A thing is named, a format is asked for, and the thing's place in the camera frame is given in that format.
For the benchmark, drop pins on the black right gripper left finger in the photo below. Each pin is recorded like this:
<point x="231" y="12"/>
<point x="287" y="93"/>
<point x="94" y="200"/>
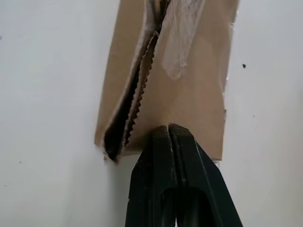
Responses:
<point x="151" y="179"/>

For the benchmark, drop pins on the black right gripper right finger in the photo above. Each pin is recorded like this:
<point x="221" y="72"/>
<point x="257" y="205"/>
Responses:
<point x="201" y="184"/>

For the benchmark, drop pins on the brown paper bag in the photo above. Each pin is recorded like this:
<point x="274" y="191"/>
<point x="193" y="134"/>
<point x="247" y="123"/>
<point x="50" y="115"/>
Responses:
<point x="187" y="94"/>

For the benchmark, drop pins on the clear adhesive tape strip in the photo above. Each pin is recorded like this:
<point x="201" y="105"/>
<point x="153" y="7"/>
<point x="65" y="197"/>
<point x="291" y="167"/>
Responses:
<point x="181" y="37"/>

